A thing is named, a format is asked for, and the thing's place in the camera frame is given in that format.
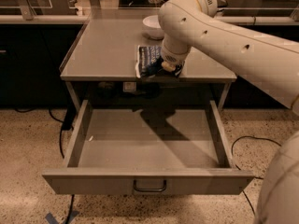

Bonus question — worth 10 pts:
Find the metal drawer handle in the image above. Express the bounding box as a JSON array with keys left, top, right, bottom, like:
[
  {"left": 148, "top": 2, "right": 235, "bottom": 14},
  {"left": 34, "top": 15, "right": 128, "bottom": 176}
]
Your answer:
[{"left": 133, "top": 180, "right": 167, "bottom": 193}]

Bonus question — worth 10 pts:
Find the grey open drawer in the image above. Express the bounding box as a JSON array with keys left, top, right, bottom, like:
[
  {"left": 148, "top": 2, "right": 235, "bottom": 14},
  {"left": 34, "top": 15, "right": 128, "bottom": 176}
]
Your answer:
[{"left": 42, "top": 102, "right": 254, "bottom": 195}]

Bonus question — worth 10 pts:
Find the dark cabinet left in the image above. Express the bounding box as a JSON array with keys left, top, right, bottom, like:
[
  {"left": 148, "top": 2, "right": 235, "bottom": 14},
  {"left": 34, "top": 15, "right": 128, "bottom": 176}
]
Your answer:
[{"left": 0, "top": 24, "right": 81, "bottom": 107}]

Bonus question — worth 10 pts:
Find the blue tape cross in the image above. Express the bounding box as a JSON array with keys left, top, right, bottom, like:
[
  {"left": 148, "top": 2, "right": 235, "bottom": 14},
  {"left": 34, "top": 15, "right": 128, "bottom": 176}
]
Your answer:
[{"left": 45, "top": 210, "right": 79, "bottom": 224}]

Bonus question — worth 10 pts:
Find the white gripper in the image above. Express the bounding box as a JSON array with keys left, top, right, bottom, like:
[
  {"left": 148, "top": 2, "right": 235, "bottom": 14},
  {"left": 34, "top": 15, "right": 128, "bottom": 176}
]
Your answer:
[{"left": 161, "top": 40, "right": 191, "bottom": 72}]

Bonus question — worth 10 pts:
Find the black cable left floor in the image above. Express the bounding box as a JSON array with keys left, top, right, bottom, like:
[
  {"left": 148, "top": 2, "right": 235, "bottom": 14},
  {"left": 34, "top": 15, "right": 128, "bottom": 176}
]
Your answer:
[{"left": 13, "top": 106, "right": 76, "bottom": 224}]

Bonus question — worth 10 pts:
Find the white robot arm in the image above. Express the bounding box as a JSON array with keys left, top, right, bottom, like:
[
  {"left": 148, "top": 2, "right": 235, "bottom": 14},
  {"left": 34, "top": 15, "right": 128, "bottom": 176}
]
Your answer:
[{"left": 158, "top": 0, "right": 299, "bottom": 224}]

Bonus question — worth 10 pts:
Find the grey metal counter table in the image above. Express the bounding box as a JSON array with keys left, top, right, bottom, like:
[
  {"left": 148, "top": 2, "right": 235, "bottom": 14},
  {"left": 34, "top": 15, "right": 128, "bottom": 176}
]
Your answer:
[{"left": 61, "top": 8, "right": 236, "bottom": 109}]

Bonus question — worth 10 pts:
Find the blue chip bag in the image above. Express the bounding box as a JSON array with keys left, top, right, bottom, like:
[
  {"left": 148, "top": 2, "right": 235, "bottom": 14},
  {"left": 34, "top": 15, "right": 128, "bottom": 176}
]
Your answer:
[{"left": 135, "top": 44, "right": 184, "bottom": 79}]

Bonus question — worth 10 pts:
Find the black cable floor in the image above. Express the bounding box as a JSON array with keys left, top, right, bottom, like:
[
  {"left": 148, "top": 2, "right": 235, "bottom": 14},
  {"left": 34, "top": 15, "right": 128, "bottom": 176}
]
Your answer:
[
  {"left": 13, "top": 106, "right": 76, "bottom": 224},
  {"left": 231, "top": 135, "right": 283, "bottom": 217}
]

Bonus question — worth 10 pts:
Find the black cable right floor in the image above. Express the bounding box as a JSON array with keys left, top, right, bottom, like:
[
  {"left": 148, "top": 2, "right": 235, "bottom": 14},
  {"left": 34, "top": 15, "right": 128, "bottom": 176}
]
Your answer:
[{"left": 231, "top": 135, "right": 283, "bottom": 217}]

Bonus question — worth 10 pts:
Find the white ceramic bowl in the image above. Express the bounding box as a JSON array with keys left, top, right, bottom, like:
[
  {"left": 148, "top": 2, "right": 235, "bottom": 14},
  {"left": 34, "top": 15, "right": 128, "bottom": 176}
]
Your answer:
[{"left": 143, "top": 15, "right": 164, "bottom": 40}]

